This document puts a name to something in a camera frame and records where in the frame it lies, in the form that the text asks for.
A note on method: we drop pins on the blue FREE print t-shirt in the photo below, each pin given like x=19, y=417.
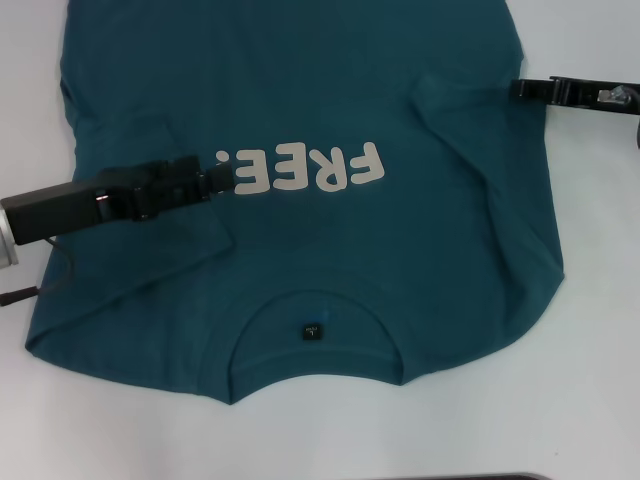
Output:
x=350, y=250

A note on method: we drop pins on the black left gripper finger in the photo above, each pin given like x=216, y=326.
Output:
x=217, y=180

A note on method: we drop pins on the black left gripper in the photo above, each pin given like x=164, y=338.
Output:
x=60, y=210

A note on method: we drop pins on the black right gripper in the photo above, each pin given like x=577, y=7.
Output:
x=617, y=97

